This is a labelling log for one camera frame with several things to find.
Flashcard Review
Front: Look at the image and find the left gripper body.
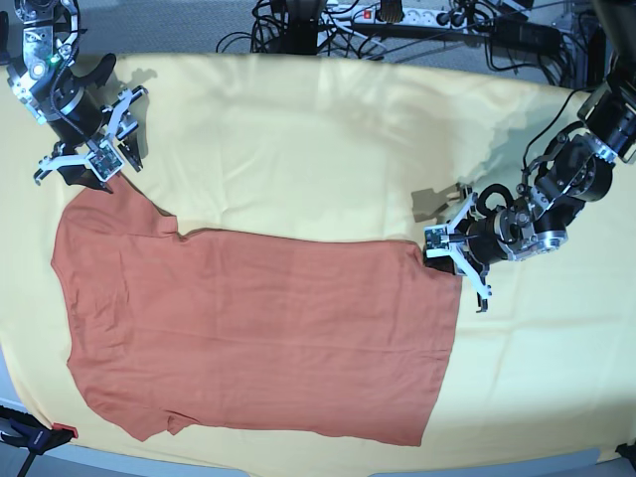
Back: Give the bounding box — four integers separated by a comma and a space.
468, 206, 520, 263

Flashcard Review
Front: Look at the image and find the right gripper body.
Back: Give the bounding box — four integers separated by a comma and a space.
49, 81, 111, 149

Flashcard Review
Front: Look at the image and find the orange T-shirt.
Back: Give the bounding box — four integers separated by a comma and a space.
52, 177, 462, 446

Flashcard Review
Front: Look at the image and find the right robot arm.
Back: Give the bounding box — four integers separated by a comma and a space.
1, 1, 148, 192

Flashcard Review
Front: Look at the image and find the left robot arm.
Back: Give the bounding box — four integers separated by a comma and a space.
423, 1, 635, 277

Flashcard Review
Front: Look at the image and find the yellow tablecloth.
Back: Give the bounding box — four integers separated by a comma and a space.
1, 55, 635, 476

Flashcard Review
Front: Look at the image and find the black power adapter box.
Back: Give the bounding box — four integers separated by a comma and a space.
490, 17, 561, 56

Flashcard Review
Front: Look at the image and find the white power strip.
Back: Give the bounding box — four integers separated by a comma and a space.
323, 1, 478, 37

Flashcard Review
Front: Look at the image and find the black clamp right corner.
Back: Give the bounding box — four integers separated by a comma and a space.
615, 443, 636, 471

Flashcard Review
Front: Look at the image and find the blue red table clamp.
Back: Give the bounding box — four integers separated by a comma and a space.
1, 406, 79, 477

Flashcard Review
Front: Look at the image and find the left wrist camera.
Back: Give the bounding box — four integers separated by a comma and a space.
423, 225, 449, 259

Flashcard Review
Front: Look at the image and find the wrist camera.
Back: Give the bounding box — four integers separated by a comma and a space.
423, 225, 449, 259
88, 143, 124, 182

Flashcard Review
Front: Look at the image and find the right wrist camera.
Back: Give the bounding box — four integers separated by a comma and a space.
88, 143, 124, 182

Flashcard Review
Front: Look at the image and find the black stand post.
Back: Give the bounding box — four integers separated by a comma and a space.
282, 0, 323, 56

